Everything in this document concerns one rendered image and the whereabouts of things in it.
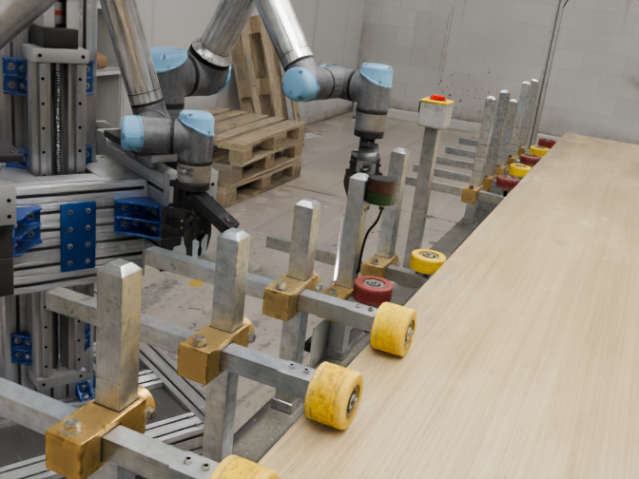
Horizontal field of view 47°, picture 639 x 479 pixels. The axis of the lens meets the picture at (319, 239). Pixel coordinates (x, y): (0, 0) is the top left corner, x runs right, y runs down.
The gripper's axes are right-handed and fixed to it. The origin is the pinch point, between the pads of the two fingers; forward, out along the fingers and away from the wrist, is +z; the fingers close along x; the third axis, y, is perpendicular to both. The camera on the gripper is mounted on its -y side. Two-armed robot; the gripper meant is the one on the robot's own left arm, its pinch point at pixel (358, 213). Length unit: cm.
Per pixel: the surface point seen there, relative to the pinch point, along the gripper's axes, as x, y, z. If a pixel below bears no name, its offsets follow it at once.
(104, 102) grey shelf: 151, 262, 28
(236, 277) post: 18, -74, -10
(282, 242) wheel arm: 17.7, 2.1, 10.6
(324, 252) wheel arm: 7.0, -2.1, 10.2
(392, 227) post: -8.3, -4.0, 1.3
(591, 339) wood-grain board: -45, -45, 6
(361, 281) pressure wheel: -1.5, -31.8, 4.9
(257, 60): 90, 485, 15
